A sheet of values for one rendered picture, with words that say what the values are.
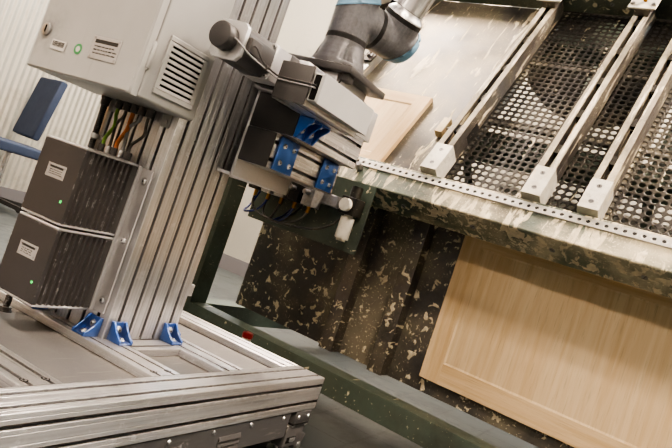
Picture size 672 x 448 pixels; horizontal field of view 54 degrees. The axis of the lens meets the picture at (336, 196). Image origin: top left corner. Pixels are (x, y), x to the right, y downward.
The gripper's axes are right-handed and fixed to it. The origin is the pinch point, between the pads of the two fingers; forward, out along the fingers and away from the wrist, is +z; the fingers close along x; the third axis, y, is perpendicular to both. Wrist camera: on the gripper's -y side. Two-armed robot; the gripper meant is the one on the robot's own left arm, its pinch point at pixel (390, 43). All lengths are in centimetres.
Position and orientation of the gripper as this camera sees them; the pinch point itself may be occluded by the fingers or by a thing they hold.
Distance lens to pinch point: 280.6
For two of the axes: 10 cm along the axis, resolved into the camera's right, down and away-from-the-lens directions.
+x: 5.6, -6.7, 4.9
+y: 7.9, 2.4, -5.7
